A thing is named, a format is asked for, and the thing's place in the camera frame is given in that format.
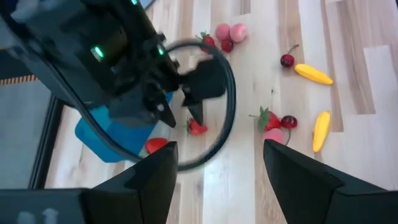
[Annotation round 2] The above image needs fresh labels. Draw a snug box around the black orange striped floor mat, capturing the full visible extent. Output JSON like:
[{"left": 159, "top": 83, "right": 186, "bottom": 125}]
[{"left": 0, "top": 51, "right": 41, "bottom": 86}]

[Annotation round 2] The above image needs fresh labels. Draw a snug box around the yellow toy banana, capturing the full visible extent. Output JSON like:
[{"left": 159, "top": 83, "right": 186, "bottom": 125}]
[
  {"left": 312, "top": 110, "right": 332, "bottom": 154},
  {"left": 294, "top": 63, "right": 335, "bottom": 86}
]

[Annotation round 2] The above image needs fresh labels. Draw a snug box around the teal plastic container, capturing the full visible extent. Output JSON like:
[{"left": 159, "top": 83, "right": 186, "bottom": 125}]
[{"left": 74, "top": 91, "right": 174, "bottom": 164}]

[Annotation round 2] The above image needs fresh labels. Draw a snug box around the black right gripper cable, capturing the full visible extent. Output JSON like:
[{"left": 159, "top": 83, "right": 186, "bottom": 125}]
[{"left": 58, "top": 39, "right": 237, "bottom": 171}]

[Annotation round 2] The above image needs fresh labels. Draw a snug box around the black aluminium table frame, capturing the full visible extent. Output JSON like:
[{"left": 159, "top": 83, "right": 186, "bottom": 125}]
[{"left": 29, "top": 93, "right": 65, "bottom": 190}]

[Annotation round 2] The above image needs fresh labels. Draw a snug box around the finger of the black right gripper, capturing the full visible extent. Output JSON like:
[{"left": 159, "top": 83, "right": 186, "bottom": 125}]
[
  {"left": 182, "top": 97, "right": 205, "bottom": 127},
  {"left": 149, "top": 92, "right": 177, "bottom": 129}
]

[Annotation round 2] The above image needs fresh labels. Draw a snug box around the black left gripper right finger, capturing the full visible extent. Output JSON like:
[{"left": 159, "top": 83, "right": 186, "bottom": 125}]
[{"left": 263, "top": 139, "right": 398, "bottom": 224}]

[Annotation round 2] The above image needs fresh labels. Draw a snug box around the pink toy peach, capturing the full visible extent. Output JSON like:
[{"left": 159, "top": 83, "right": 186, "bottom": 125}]
[
  {"left": 215, "top": 23, "right": 231, "bottom": 41},
  {"left": 229, "top": 23, "right": 249, "bottom": 44},
  {"left": 262, "top": 128, "right": 286, "bottom": 146}
]

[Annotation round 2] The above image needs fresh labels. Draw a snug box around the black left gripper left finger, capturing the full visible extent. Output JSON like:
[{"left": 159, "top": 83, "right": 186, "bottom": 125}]
[{"left": 80, "top": 141, "right": 178, "bottom": 224}]

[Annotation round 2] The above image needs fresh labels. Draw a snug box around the large red toy strawberry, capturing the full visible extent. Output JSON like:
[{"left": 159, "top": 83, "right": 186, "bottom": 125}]
[{"left": 144, "top": 137, "right": 169, "bottom": 155}]

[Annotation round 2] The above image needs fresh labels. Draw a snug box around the dark red toy cherry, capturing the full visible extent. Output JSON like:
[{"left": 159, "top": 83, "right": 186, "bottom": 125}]
[
  {"left": 280, "top": 114, "right": 299, "bottom": 146},
  {"left": 220, "top": 39, "right": 234, "bottom": 54},
  {"left": 279, "top": 44, "right": 300, "bottom": 69}
]

